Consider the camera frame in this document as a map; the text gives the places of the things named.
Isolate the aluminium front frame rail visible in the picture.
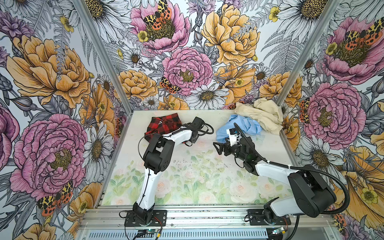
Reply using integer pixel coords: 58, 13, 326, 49
76, 205, 342, 240

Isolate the aluminium corner post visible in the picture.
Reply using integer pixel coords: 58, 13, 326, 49
74, 1, 133, 117
275, 0, 343, 106

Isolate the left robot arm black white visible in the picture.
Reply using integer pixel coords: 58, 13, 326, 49
133, 117, 214, 225

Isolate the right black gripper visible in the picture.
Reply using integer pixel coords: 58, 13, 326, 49
213, 138, 247, 162

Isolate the right aluminium corner post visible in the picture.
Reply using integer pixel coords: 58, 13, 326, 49
275, 0, 343, 106

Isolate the green circuit board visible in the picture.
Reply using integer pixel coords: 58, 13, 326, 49
136, 229, 162, 238
271, 227, 286, 235

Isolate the red black plaid cloth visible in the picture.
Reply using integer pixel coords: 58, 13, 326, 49
145, 113, 183, 142

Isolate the beige cream cloth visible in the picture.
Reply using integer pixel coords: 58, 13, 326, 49
235, 98, 283, 135

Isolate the light blue cloth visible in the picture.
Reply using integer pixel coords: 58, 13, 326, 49
216, 115, 263, 143

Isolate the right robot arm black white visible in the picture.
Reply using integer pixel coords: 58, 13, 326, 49
213, 137, 337, 224

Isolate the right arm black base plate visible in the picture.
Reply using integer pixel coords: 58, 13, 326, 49
244, 209, 292, 227

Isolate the left green circuit board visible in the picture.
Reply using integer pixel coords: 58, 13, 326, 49
136, 229, 162, 238

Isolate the left aluminium corner post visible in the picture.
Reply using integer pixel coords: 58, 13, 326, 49
74, 1, 133, 117

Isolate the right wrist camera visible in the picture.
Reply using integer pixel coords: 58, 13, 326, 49
227, 128, 241, 147

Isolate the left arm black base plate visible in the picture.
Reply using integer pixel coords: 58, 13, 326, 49
124, 210, 168, 227

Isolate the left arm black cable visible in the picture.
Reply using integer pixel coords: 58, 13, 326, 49
182, 122, 215, 147

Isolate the right green circuit board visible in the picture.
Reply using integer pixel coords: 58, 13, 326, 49
271, 227, 286, 235

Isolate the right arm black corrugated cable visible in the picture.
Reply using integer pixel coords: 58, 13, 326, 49
233, 122, 351, 216

